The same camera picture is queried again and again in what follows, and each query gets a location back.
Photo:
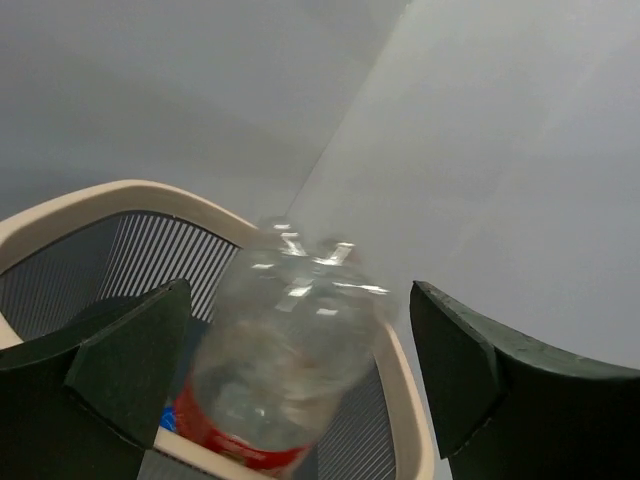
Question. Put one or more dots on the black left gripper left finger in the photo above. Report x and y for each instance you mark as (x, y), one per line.
(85, 402)

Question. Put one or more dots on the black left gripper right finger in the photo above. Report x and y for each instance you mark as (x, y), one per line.
(505, 405)

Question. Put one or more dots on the clear bottle red cap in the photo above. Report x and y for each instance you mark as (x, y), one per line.
(294, 327)

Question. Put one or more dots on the clear bottle blue label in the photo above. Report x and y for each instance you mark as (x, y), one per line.
(168, 419)

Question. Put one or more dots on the grey mesh waste bin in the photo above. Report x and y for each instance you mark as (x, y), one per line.
(126, 237)

